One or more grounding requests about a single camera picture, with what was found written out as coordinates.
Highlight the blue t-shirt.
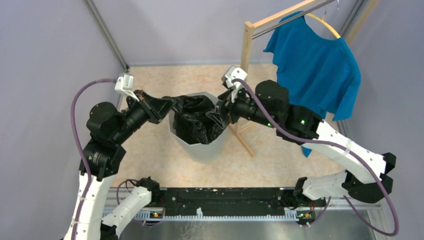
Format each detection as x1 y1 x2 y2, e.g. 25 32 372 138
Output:
263 10 362 158

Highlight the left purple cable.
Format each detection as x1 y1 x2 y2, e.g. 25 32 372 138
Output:
70 78 117 240

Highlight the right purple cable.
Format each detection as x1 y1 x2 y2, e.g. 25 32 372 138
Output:
231 78 400 238

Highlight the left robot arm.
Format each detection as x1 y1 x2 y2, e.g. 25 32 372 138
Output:
65 90 175 240

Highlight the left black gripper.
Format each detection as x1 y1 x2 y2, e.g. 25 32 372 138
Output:
112 88 178 143

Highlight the purple cable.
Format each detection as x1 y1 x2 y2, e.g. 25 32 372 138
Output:
70 78 117 240
231 78 400 238

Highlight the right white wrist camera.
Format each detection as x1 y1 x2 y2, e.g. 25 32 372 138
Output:
221 65 248 103

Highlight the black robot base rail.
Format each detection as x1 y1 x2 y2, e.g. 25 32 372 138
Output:
144 187 326 222

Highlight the aluminium corner frame post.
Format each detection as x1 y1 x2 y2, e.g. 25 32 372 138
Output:
82 0 130 72

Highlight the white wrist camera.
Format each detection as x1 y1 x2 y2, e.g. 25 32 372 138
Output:
114 73 140 102
221 65 248 103

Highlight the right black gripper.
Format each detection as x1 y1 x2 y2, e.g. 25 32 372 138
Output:
206 83 277 129

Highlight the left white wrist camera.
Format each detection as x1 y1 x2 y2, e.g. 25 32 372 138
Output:
114 73 140 102

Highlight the wooden clothes rack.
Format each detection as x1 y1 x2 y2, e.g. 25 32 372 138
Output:
228 0 380 158

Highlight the white trash bin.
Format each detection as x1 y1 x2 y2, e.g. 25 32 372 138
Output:
168 91 229 163

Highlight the yellow clothes hanger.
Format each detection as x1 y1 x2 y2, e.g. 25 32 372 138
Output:
306 13 341 39

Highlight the black trash bag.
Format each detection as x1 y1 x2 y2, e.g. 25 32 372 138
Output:
165 95 225 145

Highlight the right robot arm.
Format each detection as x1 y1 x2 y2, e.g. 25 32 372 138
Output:
206 80 396 206

